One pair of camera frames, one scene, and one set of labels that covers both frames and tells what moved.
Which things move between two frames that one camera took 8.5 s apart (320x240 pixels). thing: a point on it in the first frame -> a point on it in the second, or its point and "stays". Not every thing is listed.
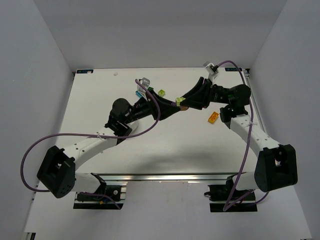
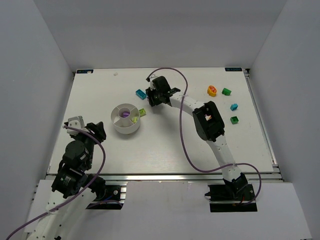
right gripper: (207, 92) -> (152, 96)
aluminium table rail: (169, 176) stays
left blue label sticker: (84, 71) stays
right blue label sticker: (233, 69) stays
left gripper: (152, 106) -> (94, 130)
